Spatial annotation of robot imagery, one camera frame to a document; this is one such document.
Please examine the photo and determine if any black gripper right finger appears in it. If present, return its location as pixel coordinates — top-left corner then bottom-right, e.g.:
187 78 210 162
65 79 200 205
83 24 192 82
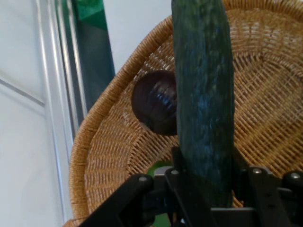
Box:
233 151 303 227

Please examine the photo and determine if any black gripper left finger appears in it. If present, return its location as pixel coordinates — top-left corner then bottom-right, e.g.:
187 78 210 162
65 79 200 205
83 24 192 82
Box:
79 147 218 227

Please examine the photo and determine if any long dark green cucumber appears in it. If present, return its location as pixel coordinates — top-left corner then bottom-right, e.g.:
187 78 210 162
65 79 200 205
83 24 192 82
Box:
170 0 235 209

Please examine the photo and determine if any bright green vegetable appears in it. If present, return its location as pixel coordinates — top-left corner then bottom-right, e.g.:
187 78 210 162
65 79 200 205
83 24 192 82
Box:
147 160 173 227

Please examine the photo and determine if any woven wicker basket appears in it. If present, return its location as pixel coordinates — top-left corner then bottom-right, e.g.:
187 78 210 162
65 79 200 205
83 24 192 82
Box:
62 0 303 227

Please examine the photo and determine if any dark red onion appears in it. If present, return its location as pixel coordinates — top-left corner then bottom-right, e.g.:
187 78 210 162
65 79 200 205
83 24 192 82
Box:
131 70 178 137

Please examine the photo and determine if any green panel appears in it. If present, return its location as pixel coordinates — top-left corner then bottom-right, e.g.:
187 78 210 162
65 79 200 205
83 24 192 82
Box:
71 0 116 114

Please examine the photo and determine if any white metal frame rail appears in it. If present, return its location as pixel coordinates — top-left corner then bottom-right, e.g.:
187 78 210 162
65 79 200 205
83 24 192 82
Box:
35 0 87 147

